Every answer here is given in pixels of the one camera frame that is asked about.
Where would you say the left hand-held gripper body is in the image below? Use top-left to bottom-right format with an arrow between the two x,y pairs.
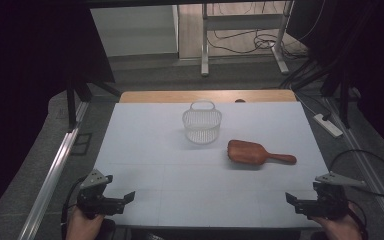
76,168 -> 128,220

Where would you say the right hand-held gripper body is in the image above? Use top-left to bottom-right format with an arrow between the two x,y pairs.
304,171 -> 368,222

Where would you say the brown wooden hairbrush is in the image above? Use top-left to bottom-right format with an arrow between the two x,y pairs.
227,139 -> 298,167

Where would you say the white plastic mesh basket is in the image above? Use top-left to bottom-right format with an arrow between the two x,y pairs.
181,100 -> 223,146

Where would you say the person's left hand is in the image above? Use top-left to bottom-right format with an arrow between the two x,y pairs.
65,205 -> 107,240

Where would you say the person's right hand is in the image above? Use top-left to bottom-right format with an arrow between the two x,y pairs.
309,202 -> 364,240

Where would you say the white power strip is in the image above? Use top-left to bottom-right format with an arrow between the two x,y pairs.
313,113 -> 344,139

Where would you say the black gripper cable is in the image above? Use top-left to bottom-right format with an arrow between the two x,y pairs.
60,175 -> 88,234

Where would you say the metal floor rail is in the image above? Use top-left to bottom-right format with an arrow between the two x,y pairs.
17,101 -> 90,240
322,95 -> 384,238

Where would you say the tangle of black floor cables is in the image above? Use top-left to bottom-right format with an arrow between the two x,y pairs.
207,29 -> 306,58

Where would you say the white metal desk frame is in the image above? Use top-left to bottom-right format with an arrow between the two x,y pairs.
200,0 -> 295,77

